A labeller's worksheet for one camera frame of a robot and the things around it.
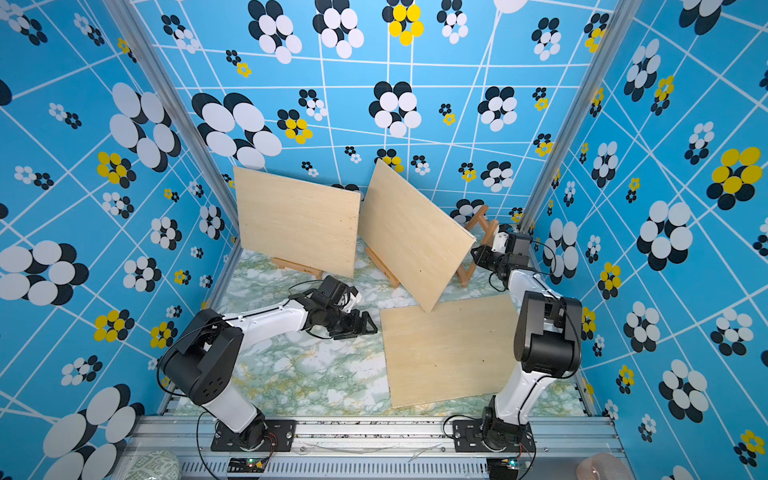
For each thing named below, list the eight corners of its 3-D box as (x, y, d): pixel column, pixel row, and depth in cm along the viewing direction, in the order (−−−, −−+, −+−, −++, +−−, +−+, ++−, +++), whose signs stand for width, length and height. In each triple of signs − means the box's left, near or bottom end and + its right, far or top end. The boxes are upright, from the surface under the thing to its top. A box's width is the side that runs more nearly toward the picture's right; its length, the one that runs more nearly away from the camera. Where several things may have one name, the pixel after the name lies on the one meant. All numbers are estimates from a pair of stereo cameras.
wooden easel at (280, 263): (276, 269, 109) (271, 259, 105) (279, 266, 110) (274, 256, 106) (321, 282, 105) (317, 272, 101) (323, 278, 107) (320, 268, 102)
